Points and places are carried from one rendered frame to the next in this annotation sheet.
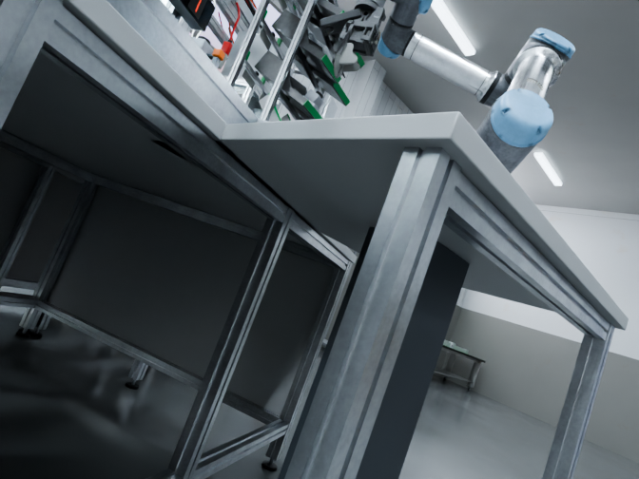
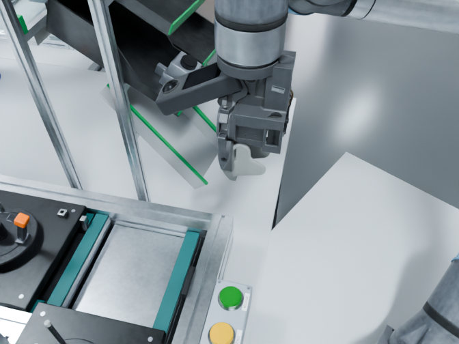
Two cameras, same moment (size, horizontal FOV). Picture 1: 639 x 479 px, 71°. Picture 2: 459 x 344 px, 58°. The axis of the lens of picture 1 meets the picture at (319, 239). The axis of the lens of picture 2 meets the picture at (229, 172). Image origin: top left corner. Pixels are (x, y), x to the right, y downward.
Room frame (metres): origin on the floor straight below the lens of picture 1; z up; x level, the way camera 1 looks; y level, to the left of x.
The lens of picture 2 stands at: (0.72, 0.16, 1.67)
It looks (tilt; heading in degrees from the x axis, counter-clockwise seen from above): 47 degrees down; 354
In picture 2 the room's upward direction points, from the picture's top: straight up
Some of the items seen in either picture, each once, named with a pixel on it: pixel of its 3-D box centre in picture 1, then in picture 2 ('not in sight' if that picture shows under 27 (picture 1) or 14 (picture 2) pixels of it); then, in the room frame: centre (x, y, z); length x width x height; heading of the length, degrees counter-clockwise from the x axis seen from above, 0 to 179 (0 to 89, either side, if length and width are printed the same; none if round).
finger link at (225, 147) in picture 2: (344, 41); (227, 142); (1.11, 0.12, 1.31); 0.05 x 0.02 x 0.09; 161
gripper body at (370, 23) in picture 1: (362, 28); (253, 97); (1.12, 0.09, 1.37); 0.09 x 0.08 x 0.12; 71
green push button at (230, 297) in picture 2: not in sight; (230, 297); (1.06, 0.12, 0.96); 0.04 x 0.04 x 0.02
